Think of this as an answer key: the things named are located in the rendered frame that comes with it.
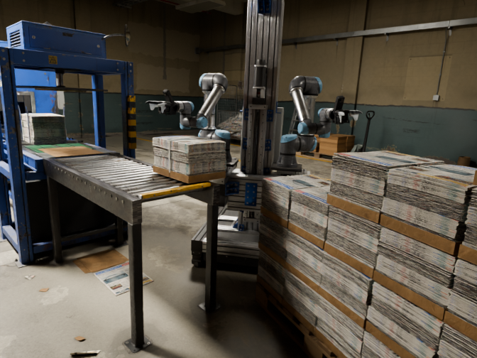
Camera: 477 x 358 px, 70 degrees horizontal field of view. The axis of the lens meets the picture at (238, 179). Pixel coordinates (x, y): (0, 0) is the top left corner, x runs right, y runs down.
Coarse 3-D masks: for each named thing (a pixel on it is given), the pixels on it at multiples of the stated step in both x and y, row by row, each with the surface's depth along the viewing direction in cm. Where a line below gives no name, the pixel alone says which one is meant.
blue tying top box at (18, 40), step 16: (16, 32) 251; (32, 32) 241; (48, 32) 248; (64, 32) 256; (80, 32) 264; (32, 48) 244; (48, 48) 250; (64, 48) 258; (80, 48) 266; (96, 48) 274
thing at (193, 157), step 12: (180, 144) 192; (192, 144) 189; (204, 144) 195; (216, 144) 203; (180, 156) 194; (192, 156) 190; (204, 156) 196; (216, 156) 203; (180, 168) 196; (192, 168) 192; (204, 168) 198; (216, 168) 205
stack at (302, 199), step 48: (288, 192) 183; (288, 240) 185; (336, 240) 153; (384, 240) 130; (288, 288) 190; (336, 288) 155; (384, 288) 131; (432, 288) 114; (336, 336) 157; (432, 336) 115
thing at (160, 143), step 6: (156, 138) 210; (162, 138) 208; (168, 138) 210; (174, 138) 212; (186, 138) 216; (192, 138) 218; (198, 138) 220; (156, 144) 212; (162, 144) 206; (156, 150) 212; (162, 150) 207; (156, 156) 213; (162, 156) 208; (156, 162) 214; (162, 162) 210
